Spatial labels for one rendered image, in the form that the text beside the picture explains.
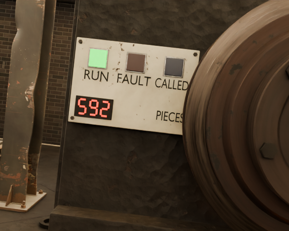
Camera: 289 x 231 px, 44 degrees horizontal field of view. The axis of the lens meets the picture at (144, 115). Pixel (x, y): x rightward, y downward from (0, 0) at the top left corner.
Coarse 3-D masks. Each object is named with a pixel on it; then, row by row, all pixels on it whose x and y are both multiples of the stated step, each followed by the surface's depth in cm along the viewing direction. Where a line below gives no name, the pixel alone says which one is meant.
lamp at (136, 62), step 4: (128, 56) 74; (132, 56) 74; (136, 56) 74; (140, 56) 74; (144, 56) 74; (128, 60) 74; (132, 60) 74; (136, 60) 74; (140, 60) 74; (144, 60) 74; (128, 64) 74; (132, 64) 74; (136, 64) 74; (140, 64) 74; (128, 68) 74; (132, 68) 74; (136, 68) 74; (140, 68) 74
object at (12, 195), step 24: (24, 0) 315; (48, 0) 344; (24, 24) 316; (48, 24) 345; (24, 48) 317; (48, 48) 346; (24, 72) 318; (48, 72) 347; (24, 96) 319; (24, 120) 320; (24, 144) 320; (0, 168) 323; (24, 168) 321; (0, 192) 324; (24, 192) 323
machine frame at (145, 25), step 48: (96, 0) 76; (144, 0) 76; (192, 0) 76; (240, 0) 75; (192, 48) 76; (96, 144) 78; (144, 144) 77; (96, 192) 78; (144, 192) 78; (192, 192) 78
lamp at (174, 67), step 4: (168, 60) 74; (172, 60) 74; (176, 60) 74; (180, 60) 74; (168, 64) 74; (172, 64) 74; (176, 64) 74; (180, 64) 74; (168, 68) 74; (172, 68) 74; (176, 68) 74; (180, 68) 74; (168, 72) 74; (172, 72) 74; (176, 72) 74; (180, 72) 74; (180, 76) 74
